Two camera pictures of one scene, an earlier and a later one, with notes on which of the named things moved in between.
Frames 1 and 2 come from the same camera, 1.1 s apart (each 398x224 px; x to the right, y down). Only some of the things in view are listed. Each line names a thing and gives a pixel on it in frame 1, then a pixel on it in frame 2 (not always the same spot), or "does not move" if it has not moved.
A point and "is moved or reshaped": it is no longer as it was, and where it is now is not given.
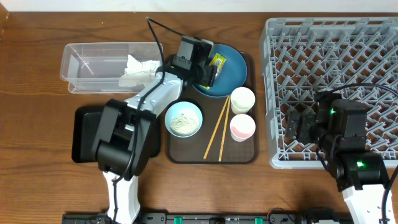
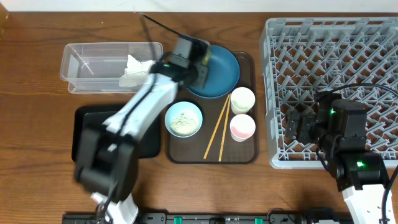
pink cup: (242, 126) does not move
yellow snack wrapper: (218, 61) is moved or reshaped
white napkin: (137, 73) does not move
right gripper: (307, 120) does not move
